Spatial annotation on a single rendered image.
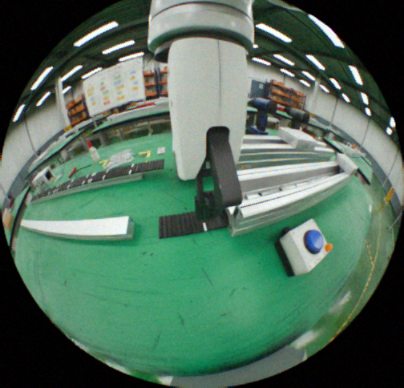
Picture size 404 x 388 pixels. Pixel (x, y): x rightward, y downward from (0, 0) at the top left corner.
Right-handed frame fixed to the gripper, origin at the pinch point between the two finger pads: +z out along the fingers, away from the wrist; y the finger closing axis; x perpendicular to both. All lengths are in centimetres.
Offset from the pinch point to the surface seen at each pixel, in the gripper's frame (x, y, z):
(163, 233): -8.3, 1.5, 10.4
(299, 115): 58, -32, -8
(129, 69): -93, -278, -85
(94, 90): -183, -276, -67
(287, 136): 36.9, -18.9, -0.1
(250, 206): 6.7, 3.7, 2.1
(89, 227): -26.0, 0.2, 7.6
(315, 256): 15.9, 15.4, 4.7
